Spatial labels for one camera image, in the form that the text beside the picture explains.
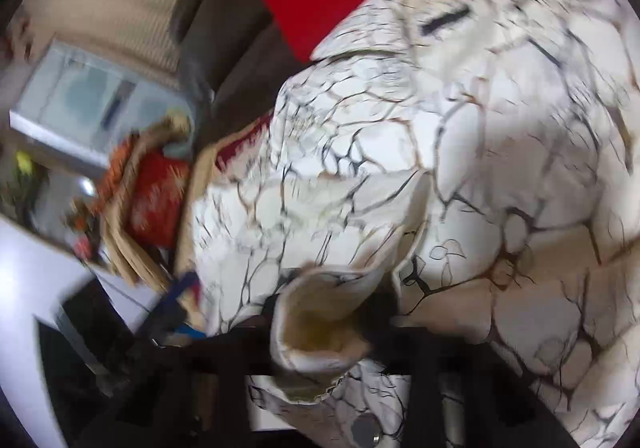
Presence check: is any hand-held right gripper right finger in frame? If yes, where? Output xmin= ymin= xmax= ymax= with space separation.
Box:
xmin=385 ymin=313 xmax=576 ymax=448

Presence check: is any red patterned bag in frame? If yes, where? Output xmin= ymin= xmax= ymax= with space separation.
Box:
xmin=129 ymin=153 xmax=193 ymax=249

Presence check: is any white crack-print padded jacket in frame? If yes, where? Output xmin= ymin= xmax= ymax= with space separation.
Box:
xmin=175 ymin=0 xmax=640 ymax=448

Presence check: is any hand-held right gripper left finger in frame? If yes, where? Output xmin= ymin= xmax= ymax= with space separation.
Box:
xmin=125 ymin=313 xmax=281 ymax=448

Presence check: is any floral beige and maroon blanket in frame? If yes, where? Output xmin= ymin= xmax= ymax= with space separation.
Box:
xmin=170 ymin=120 xmax=273 ymax=329

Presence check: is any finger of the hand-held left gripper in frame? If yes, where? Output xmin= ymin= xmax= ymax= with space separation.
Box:
xmin=147 ymin=270 xmax=198 ymax=333

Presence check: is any orange patterned cloth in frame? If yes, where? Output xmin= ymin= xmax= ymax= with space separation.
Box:
xmin=75 ymin=138 xmax=138 ymax=233

